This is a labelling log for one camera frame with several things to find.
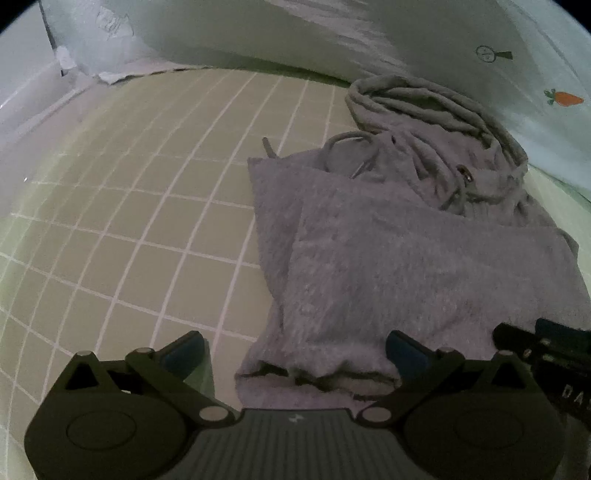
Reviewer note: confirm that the grey zip hoodie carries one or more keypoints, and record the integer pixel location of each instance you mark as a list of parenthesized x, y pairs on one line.
[(392, 258)]

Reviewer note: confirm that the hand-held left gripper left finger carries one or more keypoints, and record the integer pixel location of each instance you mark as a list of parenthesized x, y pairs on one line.
[(183, 354)]

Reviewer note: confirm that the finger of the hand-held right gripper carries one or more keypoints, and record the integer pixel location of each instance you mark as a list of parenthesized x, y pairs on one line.
[(556, 326), (517, 339)]

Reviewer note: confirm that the light blue printed sheet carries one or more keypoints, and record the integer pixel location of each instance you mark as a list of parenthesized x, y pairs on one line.
[(323, 32)]

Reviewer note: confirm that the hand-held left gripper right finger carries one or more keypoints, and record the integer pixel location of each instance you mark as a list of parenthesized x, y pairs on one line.
[(407, 354)]

